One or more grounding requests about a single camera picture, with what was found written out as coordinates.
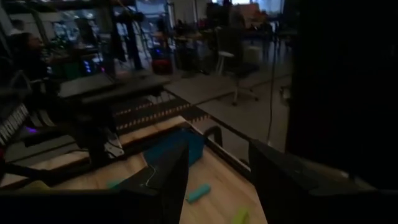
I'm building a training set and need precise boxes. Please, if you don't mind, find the black folding partition screen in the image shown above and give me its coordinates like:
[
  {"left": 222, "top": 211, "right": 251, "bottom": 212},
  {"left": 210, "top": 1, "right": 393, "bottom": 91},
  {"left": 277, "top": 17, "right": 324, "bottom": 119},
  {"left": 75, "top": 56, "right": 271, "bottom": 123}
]
[{"left": 284, "top": 0, "right": 398, "bottom": 190}]

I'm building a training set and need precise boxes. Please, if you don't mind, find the office chair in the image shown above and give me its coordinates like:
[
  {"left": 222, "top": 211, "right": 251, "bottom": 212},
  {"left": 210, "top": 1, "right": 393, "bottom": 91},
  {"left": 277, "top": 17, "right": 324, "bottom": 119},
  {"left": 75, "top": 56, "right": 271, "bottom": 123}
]
[{"left": 214, "top": 27, "right": 261, "bottom": 106}]

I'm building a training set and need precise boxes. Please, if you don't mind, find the teal animal-face block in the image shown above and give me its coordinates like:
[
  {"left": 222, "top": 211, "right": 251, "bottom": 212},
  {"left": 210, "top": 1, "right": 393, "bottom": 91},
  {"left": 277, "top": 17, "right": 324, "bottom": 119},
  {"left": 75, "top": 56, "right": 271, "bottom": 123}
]
[{"left": 185, "top": 182, "right": 212, "bottom": 204}]

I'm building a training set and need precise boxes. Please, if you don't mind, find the person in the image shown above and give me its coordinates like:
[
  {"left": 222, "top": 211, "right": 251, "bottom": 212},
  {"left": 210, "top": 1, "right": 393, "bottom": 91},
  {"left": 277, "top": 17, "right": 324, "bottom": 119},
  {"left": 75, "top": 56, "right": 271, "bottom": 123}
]
[{"left": 7, "top": 30, "right": 49, "bottom": 80}]

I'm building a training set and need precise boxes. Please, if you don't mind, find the orange striped cable ramp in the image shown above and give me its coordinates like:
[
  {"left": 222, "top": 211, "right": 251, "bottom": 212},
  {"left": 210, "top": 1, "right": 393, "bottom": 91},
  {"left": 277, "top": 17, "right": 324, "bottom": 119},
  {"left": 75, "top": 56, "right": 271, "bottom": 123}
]
[{"left": 111, "top": 93, "right": 210, "bottom": 133}]

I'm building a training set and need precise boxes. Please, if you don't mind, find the lime green animal-face block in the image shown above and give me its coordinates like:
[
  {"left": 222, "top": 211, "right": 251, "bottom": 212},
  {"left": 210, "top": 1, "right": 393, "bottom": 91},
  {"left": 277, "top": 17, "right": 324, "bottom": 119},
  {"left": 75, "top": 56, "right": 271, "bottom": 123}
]
[{"left": 231, "top": 207, "right": 251, "bottom": 224}]

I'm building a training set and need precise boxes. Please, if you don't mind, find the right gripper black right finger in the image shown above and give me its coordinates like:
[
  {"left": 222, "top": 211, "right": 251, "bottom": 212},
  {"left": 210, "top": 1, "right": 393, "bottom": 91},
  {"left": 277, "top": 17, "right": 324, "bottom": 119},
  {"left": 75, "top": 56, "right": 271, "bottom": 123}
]
[{"left": 248, "top": 139, "right": 398, "bottom": 224}]

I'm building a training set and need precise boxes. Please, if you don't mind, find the blue plastic bin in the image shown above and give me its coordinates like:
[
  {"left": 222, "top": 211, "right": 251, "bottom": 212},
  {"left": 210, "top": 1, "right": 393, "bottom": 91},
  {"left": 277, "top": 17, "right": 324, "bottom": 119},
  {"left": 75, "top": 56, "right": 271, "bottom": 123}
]
[{"left": 143, "top": 128, "right": 206, "bottom": 168}]

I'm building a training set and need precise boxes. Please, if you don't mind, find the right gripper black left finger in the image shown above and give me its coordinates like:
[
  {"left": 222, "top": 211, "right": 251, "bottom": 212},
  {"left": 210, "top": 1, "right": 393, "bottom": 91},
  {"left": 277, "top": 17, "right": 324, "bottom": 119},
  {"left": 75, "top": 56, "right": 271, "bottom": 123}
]
[{"left": 0, "top": 142, "right": 190, "bottom": 224}]

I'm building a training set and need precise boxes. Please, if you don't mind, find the red and black bag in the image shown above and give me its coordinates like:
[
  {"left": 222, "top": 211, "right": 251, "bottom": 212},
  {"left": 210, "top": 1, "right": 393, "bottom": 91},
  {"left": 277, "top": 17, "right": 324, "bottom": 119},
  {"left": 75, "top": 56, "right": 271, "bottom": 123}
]
[{"left": 151, "top": 57, "right": 174, "bottom": 75}]

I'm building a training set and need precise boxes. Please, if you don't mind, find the black desk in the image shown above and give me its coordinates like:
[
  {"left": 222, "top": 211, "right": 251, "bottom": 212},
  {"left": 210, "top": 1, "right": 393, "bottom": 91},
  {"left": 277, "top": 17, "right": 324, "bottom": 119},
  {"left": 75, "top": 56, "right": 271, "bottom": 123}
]
[{"left": 57, "top": 73, "right": 174, "bottom": 105}]

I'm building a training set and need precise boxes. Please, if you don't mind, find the thick black cable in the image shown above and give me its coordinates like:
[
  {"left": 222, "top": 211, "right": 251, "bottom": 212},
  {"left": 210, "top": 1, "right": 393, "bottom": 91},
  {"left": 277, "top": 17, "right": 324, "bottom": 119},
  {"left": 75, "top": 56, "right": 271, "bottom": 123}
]
[{"left": 203, "top": 125, "right": 224, "bottom": 147}]

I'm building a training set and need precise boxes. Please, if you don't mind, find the white stool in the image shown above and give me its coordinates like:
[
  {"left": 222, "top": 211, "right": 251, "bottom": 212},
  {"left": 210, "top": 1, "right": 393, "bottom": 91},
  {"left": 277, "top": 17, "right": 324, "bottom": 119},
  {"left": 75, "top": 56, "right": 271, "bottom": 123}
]
[{"left": 215, "top": 51, "right": 234, "bottom": 76}]

